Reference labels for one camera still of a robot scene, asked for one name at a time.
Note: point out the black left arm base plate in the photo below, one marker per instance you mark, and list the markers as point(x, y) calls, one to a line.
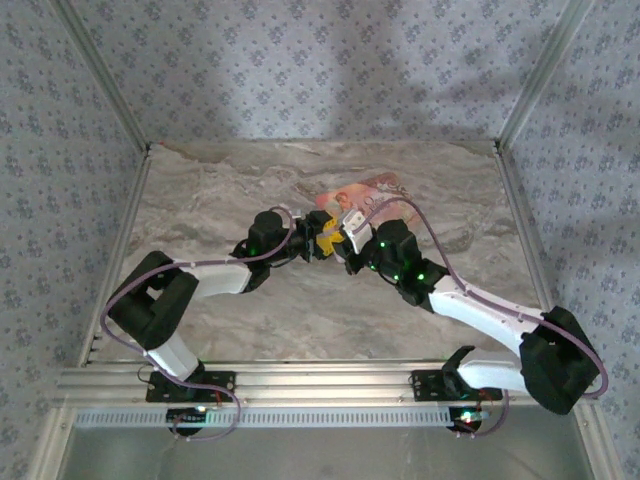
point(220, 387)

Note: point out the black left controller board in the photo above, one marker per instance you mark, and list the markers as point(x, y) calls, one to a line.
point(187, 416)

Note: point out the black right controller board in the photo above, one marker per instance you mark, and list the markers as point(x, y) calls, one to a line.
point(467, 417)

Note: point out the aluminium table side rail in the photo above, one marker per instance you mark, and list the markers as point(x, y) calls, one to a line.
point(117, 250)
point(527, 235)

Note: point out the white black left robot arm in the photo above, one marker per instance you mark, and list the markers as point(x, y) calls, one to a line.
point(220, 277)

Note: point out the aluminium frame post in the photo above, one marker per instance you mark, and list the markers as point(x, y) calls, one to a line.
point(102, 75)
point(545, 75)

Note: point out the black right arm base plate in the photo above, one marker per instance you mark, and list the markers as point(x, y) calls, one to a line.
point(425, 387)

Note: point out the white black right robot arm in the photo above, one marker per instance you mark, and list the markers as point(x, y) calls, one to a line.
point(480, 310)

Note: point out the black controller board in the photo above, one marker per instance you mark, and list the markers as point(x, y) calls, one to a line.
point(187, 416)
point(467, 417)

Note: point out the aluminium mounting rail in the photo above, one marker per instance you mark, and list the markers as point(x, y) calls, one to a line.
point(320, 382)

